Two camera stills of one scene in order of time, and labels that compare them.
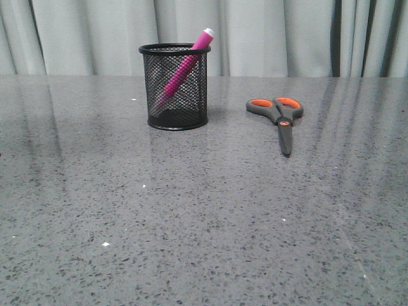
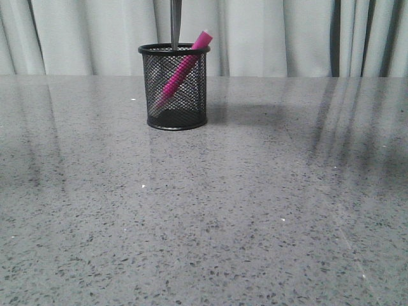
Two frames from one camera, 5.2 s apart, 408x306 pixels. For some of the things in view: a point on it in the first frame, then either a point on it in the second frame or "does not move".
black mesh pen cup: [176, 83] does not move
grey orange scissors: [282, 110] → [176, 20]
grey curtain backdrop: [251, 38] does not move
